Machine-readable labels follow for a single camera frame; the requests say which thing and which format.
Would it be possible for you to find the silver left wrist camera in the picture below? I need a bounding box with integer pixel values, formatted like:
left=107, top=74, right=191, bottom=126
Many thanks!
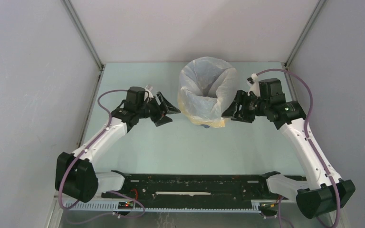
left=144, top=85, right=154, bottom=100

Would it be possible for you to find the aluminium frame post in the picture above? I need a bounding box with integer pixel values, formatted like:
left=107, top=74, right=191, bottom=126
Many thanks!
left=61, top=0, right=104, bottom=71
left=284, top=0, right=327, bottom=69

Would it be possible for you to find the left aluminium frame post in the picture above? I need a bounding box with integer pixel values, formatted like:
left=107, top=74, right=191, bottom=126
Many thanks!
left=61, top=0, right=104, bottom=71

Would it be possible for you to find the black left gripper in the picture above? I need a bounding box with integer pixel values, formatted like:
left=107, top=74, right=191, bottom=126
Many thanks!
left=137, top=92, right=180, bottom=127

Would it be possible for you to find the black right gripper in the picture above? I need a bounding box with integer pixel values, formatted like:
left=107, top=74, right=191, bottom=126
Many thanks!
left=222, top=89, right=270, bottom=123

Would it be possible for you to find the blue plastic trash bin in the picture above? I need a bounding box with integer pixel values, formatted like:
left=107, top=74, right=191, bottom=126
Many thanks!
left=200, top=124, right=212, bottom=129

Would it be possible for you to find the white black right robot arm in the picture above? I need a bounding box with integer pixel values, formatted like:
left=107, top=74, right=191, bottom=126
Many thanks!
left=222, top=78, right=355, bottom=219

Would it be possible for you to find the white slotted cable duct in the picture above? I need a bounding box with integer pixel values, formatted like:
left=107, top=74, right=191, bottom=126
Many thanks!
left=71, top=199, right=267, bottom=213

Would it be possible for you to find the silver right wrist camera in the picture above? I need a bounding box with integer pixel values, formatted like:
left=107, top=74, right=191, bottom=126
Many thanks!
left=247, top=73, right=260, bottom=97

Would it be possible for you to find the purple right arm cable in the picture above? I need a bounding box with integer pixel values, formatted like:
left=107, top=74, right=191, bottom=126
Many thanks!
left=255, top=68, right=341, bottom=228

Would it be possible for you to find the translucent cream plastic trash bag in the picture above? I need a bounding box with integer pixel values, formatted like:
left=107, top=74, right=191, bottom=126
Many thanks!
left=177, top=57, right=239, bottom=128

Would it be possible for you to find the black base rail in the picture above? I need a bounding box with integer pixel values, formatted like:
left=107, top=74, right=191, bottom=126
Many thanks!
left=118, top=173, right=278, bottom=207

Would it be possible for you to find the right aluminium frame post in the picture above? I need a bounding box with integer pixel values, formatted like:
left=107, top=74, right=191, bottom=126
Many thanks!
left=284, top=0, right=327, bottom=69

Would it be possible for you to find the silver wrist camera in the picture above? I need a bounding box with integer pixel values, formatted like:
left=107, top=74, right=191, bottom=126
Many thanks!
left=144, top=85, right=154, bottom=100
left=247, top=73, right=260, bottom=97

